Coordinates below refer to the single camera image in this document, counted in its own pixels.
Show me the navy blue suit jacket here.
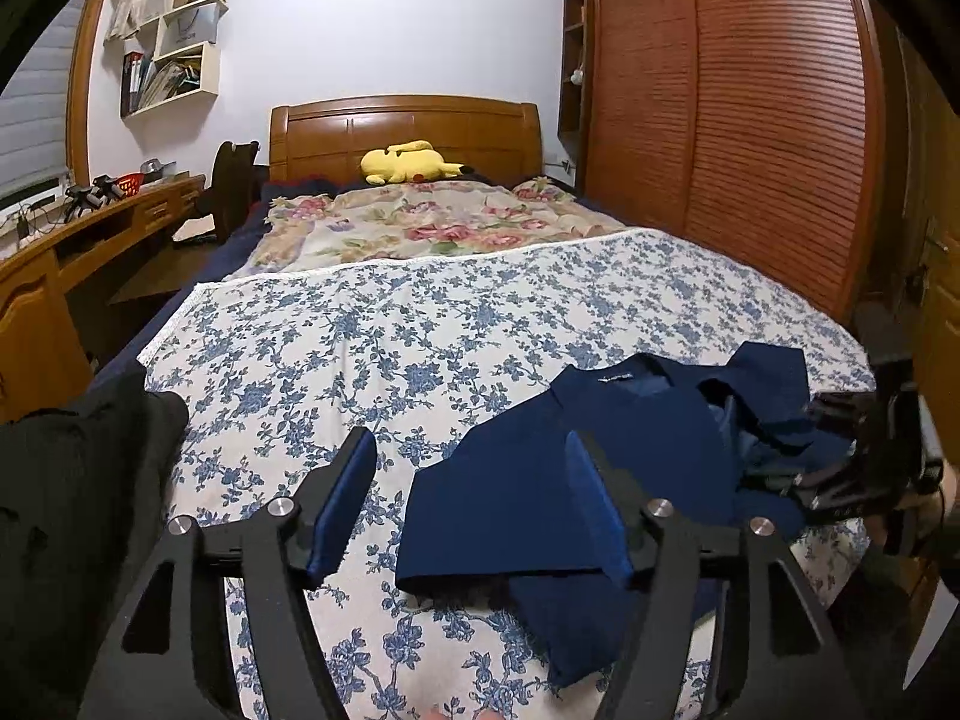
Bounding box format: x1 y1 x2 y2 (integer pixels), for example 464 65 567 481
395 343 850 688

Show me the person's right hand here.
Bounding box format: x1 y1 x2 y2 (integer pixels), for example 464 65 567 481
884 461 958 561

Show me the blue floral white bedsheet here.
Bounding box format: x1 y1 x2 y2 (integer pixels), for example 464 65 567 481
142 227 872 718

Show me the black garment at bedside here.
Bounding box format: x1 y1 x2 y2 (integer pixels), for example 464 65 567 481
2 362 189 718

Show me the pink floral quilt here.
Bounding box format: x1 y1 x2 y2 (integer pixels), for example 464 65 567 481
238 177 625 277

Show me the long wooden desk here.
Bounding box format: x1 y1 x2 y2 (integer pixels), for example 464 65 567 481
2 174 205 421

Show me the dark wooden chair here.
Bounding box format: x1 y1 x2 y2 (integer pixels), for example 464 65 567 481
172 142 260 247

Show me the yellow Pikachu plush toy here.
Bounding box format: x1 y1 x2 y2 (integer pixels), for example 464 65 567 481
359 140 467 185

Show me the wooden bed headboard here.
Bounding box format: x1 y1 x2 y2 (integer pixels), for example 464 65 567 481
270 94 544 187

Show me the red basket on desk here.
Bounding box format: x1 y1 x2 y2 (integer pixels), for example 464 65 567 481
114 172 145 197

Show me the wooden louvered wardrobe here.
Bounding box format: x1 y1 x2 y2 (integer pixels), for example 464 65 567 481
558 0 885 320

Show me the grey window blind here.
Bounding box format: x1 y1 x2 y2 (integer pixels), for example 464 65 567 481
0 0 85 197

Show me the white wall shelf unit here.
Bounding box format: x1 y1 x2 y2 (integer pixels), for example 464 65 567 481
117 0 228 121

